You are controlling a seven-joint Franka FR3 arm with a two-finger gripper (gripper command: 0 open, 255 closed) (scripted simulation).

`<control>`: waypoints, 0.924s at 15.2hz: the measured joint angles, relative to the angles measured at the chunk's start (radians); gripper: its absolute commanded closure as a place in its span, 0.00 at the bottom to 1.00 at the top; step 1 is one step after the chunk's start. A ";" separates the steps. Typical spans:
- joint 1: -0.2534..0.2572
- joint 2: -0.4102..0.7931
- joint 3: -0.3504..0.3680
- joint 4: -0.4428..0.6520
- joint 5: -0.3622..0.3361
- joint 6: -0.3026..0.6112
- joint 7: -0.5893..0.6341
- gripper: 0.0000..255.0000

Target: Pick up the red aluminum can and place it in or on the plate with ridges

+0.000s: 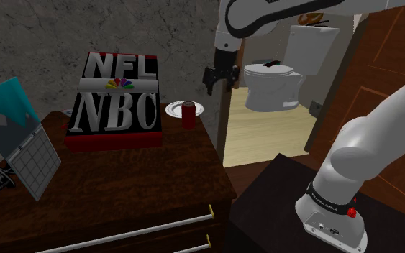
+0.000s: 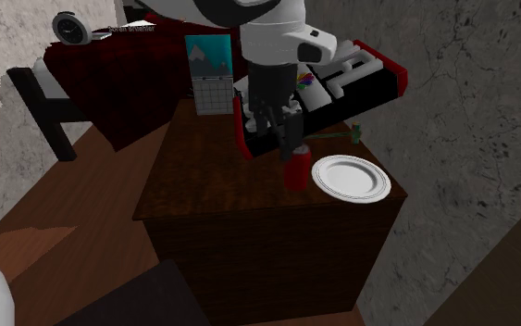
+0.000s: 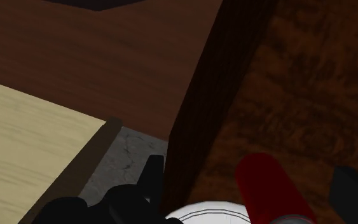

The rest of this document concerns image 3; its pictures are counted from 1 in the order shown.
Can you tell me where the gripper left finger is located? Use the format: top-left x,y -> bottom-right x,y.
31,155 -> 184,224

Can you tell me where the white round plate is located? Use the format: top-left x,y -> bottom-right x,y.
164,200 -> 251,224

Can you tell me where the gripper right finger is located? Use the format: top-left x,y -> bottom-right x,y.
328,165 -> 358,224

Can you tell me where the light wooden table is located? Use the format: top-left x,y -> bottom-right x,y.
0,77 -> 123,224

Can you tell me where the red cylinder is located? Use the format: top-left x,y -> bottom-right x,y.
234,151 -> 319,224

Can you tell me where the reddish-brown wooden cabinet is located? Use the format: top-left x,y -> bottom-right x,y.
0,0 -> 280,216

